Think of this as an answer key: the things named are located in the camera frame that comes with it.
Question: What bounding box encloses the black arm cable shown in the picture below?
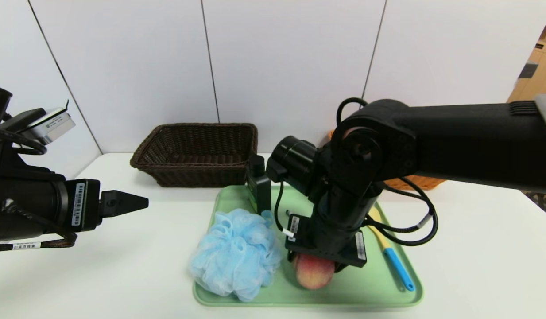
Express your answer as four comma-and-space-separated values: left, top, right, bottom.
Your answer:
0, 230, 78, 253
337, 97, 438, 247

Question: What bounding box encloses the dark green bottle black cap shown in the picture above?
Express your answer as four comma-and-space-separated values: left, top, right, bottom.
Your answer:
247, 154, 272, 215

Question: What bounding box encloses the light blue mesh bath pouf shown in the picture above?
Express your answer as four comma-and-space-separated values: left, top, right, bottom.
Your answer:
189, 208, 282, 302

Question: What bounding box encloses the light green plastic tray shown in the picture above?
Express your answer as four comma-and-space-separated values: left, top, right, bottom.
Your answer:
193, 185, 424, 307

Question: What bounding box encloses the yellow spoon blue handle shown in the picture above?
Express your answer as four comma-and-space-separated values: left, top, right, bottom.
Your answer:
368, 208, 415, 292

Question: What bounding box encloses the peach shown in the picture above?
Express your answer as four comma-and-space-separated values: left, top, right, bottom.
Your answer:
293, 253, 336, 290

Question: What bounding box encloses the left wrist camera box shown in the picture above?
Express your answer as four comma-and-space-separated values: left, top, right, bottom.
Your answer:
20, 108, 76, 146

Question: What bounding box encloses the light wooden cabinet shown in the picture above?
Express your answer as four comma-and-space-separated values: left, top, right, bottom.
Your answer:
507, 4, 546, 103

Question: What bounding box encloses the orange wicker basket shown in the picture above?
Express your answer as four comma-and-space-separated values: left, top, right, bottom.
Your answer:
328, 130, 447, 191

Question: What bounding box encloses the dark brown wicker basket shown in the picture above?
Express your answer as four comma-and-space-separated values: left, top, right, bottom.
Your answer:
130, 123, 259, 188

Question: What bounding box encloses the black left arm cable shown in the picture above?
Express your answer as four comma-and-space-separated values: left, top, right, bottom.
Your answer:
0, 230, 78, 253

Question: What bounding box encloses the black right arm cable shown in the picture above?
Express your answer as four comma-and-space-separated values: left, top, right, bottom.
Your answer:
337, 97, 438, 247

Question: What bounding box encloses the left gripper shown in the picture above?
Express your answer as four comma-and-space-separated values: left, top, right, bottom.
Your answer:
0, 174, 149, 241

